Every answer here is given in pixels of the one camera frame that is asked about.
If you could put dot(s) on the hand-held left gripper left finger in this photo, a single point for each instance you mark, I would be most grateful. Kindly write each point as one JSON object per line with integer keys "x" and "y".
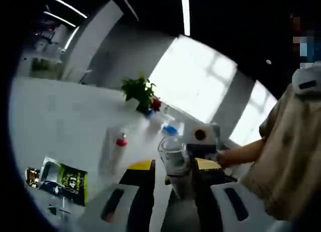
{"x": 140, "y": 191}

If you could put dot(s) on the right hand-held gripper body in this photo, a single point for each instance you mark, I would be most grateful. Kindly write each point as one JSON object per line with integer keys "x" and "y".
{"x": 210, "y": 135}

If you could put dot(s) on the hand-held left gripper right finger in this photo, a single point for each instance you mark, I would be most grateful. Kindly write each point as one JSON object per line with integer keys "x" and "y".
{"x": 210, "y": 207}

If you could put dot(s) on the red-collared pump skincare bottle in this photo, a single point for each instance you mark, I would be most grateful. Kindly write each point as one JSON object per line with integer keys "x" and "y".
{"x": 122, "y": 144}

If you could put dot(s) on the green black skincare sachet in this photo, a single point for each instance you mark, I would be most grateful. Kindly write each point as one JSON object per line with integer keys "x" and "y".
{"x": 67, "y": 179}

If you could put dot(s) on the gold foil skincare sachet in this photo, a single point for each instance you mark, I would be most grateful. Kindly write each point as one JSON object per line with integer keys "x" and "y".
{"x": 32, "y": 177}

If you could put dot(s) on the blue packet in clear box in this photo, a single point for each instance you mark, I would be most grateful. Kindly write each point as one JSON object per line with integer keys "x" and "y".
{"x": 169, "y": 129}

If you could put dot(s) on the small blue object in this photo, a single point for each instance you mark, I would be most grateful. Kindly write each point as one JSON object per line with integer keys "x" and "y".
{"x": 149, "y": 113}

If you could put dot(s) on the black pot with red flowers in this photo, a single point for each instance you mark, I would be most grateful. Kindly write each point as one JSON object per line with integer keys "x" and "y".
{"x": 150, "y": 105}

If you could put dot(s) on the person in beige shirt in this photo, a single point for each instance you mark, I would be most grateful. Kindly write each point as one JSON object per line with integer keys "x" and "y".
{"x": 288, "y": 154}

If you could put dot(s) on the green plant in white pot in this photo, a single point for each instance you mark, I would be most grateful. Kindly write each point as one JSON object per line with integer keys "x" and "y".
{"x": 138, "y": 89}

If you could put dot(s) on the white worn device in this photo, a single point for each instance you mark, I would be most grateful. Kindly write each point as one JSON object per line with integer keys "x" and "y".
{"x": 307, "y": 78}

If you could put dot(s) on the ceiling light strip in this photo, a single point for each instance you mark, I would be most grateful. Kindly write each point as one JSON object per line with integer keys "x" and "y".
{"x": 185, "y": 13}

